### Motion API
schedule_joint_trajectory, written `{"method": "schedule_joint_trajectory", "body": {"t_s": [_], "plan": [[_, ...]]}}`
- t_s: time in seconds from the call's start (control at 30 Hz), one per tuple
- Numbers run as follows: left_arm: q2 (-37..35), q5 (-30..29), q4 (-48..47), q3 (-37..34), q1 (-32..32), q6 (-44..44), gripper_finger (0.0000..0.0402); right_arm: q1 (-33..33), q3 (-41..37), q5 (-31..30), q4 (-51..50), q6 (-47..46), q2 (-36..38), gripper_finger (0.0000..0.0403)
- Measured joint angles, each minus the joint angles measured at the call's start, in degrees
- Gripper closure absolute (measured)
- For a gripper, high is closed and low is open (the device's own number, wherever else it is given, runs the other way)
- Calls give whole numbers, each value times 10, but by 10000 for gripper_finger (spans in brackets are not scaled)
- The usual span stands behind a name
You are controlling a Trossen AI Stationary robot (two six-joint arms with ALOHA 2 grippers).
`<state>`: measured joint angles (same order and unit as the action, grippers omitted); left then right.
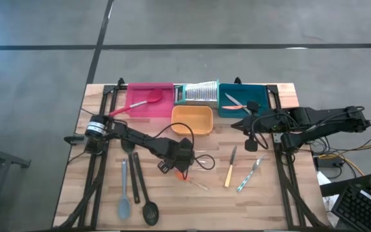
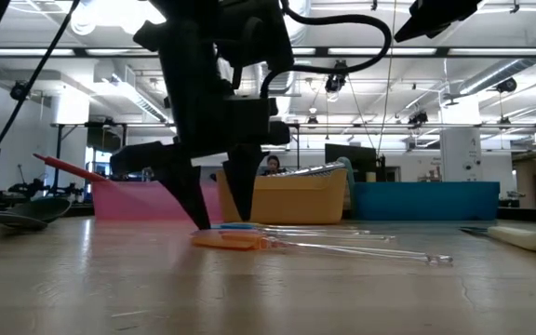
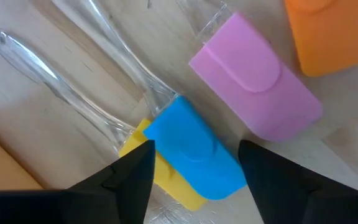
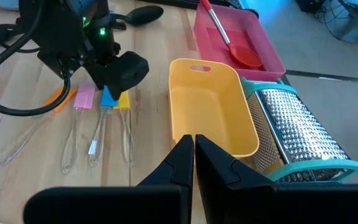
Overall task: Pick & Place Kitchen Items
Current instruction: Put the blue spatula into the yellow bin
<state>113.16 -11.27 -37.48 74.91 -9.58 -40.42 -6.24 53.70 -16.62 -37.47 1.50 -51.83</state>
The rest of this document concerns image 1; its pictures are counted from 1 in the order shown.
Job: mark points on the black bracket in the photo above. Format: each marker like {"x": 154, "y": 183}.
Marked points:
{"x": 72, "y": 139}

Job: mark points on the black metal stand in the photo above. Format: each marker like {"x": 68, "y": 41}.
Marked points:
{"x": 5, "y": 157}

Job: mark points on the black slotted serving spoon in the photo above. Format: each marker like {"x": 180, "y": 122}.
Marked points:
{"x": 150, "y": 214}

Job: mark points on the white paper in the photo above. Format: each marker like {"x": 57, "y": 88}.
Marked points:
{"x": 321, "y": 178}

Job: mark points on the pink plastic bin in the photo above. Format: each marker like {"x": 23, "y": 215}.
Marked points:
{"x": 140, "y": 108}

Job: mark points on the black power adapter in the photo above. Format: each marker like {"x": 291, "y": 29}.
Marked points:
{"x": 327, "y": 162}

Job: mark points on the grey silicone spoon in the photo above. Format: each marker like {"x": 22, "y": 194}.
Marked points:
{"x": 124, "y": 206}

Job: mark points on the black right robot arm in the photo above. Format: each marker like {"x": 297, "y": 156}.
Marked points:
{"x": 327, "y": 124}

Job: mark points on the black keyboard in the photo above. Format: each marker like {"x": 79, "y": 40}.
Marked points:
{"x": 362, "y": 209}

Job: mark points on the black solid serving spoon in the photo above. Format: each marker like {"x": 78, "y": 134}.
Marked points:
{"x": 134, "y": 183}

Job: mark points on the teal plastic bin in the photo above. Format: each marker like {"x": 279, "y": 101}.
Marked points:
{"x": 253, "y": 93}

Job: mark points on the red silicone spoon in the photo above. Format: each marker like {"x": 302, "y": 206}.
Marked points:
{"x": 155, "y": 96}

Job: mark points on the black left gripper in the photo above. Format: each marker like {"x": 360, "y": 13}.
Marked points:
{"x": 180, "y": 154}

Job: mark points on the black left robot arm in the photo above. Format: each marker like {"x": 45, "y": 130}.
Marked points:
{"x": 140, "y": 138}

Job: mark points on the black desk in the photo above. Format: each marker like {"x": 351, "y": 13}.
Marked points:
{"x": 343, "y": 186}

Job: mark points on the white bladed knife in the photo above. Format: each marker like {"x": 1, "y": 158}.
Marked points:
{"x": 232, "y": 99}

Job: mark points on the yellow plastic bin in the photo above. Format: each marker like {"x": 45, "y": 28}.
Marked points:
{"x": 192, "y": 120}

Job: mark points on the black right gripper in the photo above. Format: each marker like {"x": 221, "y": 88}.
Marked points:
{"x": 266, "y": 124}

